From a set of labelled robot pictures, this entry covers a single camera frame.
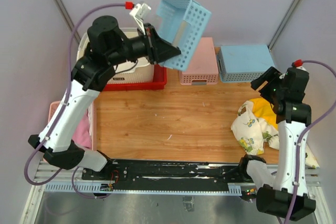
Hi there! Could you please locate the grey cable duct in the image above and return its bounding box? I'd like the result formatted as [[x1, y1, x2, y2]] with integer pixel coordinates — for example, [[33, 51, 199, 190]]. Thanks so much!
[[45, 178, 242, 196]]

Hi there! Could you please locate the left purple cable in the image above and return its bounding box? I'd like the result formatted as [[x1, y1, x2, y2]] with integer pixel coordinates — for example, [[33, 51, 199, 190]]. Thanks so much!
[[24, 1, 134, 200]]

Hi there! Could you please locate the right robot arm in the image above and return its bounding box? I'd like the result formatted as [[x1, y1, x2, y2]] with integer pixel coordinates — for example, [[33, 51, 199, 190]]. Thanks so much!
[[238, 67, 316, 223]]

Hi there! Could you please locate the large cream basket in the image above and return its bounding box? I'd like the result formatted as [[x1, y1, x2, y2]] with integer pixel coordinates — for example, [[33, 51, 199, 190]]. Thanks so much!
[[77, 28, 154, 88]]

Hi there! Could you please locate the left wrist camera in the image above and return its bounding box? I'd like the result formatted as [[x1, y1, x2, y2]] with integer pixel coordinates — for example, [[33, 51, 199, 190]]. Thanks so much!
[[129, 2, 151, 30]]

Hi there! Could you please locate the blue perforated basket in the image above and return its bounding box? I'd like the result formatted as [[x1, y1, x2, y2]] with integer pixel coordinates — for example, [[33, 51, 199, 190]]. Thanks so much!
[[216, 45, 275, 83], [156, 0, 212, 71]]

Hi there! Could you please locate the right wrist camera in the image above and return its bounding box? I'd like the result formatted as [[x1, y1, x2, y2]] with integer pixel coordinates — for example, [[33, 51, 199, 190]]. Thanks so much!
[[291, 59, 307, 71]]

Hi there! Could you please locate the aluminium frame rail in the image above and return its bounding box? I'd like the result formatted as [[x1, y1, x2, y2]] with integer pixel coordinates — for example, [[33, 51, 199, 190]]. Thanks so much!
[[33, 159, 85, 182]]

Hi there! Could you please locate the printed white yellow cloth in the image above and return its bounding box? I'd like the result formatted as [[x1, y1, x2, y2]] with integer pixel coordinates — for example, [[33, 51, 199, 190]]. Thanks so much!
[[230, 97, 317, 168]]

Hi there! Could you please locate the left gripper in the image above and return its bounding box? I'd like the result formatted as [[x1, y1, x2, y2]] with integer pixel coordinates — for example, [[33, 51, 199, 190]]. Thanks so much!
[[107, 23, 181, 66]]

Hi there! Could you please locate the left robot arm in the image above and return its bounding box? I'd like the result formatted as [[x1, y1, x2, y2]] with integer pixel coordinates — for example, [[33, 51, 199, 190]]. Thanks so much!
[[28, 16, 181, 180]]

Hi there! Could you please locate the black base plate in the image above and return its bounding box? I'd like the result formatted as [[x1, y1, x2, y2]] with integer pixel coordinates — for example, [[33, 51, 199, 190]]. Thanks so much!
[[81, 159, 252, 194]]

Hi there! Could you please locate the red tray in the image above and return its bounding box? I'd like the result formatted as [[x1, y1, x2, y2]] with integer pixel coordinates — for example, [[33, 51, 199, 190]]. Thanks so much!
[[103, 65, 167, 91]]

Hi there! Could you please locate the pink perforated basket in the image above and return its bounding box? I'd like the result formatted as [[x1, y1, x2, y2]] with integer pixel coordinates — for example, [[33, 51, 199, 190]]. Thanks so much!
[[179, 37, 219, 86]]

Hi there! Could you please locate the pink towel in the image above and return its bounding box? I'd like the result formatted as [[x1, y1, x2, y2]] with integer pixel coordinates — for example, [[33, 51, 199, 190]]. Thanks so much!
[[72, 115, 92, 149]]

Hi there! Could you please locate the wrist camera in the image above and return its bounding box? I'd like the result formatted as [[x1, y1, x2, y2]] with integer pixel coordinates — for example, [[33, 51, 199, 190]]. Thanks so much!
[[291, 59, 307, 71], [129, 2, 151, 30]]

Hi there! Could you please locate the pink basket with towels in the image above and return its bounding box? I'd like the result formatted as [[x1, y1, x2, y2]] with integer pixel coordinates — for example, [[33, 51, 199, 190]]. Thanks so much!
[[43, 100, 98, 163]]

